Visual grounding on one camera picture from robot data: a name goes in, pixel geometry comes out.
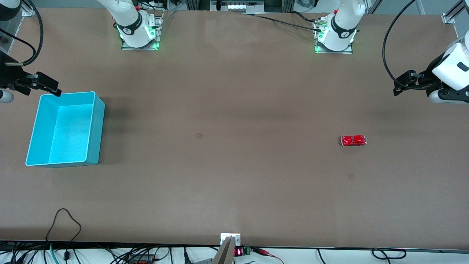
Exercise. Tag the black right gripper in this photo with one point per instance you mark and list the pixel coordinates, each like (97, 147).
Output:
(10, 75)

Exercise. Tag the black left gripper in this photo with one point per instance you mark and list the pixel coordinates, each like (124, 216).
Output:
(427, 78)

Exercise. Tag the red beetle toy car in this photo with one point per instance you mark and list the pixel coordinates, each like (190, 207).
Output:
(353, 140)

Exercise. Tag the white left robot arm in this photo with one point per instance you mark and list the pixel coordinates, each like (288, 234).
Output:
(342, 22)

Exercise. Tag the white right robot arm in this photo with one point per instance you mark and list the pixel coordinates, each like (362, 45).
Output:
(128, 18)

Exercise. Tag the turquoise blue plastic box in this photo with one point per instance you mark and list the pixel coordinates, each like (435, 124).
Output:
(69, 132)

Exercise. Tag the lit control unit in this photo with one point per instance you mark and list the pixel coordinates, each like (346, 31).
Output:
(238, 6)

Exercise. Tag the black power strip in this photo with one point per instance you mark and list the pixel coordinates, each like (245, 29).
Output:
(141, 259)

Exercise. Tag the small red digit display module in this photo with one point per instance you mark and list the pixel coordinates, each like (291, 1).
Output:
(239, 252)

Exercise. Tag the white corner bracket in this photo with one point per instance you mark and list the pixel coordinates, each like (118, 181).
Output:
(27, 13)

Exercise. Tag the aluminium frame profile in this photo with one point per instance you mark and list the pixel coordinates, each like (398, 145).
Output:
(449, 18)

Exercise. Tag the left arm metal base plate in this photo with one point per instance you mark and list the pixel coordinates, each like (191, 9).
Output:
(318, 50)

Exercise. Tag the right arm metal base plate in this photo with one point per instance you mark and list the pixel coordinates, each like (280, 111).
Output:
(160, 29)

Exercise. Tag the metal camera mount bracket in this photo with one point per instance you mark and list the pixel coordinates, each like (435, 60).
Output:
(227, 253)

